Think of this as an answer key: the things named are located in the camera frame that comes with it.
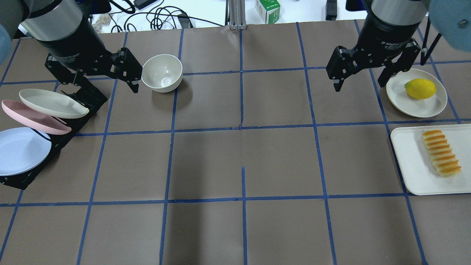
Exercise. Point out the green white small box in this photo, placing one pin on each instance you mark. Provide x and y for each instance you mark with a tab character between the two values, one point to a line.
269	10

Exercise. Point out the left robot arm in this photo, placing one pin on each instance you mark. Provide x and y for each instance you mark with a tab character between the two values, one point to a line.
45	20

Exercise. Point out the yellow lemon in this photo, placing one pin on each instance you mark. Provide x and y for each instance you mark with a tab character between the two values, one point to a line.
420	88

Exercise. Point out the light blue plate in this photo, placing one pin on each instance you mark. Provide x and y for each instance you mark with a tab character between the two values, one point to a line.
22	149

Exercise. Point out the aluminium frame post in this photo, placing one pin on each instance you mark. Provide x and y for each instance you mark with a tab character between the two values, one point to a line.
235	14

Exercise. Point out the cream plate in rack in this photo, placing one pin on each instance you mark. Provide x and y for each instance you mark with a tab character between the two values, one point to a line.
52	103

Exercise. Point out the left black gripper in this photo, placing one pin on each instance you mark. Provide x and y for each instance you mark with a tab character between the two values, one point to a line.
75	41

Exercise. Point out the striped bread loaf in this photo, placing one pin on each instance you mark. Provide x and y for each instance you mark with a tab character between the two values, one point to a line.
440	153

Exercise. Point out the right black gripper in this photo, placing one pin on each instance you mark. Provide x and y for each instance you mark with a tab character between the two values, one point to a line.
382	36

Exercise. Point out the pink plate in rack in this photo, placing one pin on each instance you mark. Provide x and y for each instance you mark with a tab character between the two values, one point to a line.
34	119

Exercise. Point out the black plate rack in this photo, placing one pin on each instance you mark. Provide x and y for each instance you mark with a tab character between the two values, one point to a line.
23	180

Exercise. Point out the white rectangular tray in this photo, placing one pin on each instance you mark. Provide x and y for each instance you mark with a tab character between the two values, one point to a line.
419	175

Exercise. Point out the black power adapter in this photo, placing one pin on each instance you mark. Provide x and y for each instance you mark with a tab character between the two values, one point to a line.
185	21

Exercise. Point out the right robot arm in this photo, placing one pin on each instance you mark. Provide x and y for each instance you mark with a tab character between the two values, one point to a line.
451	19

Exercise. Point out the white ceramic bowl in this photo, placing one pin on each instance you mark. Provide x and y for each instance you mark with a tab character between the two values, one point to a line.
162	73

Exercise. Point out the cream plate under lemon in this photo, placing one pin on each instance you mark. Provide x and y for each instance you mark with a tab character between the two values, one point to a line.
421	108

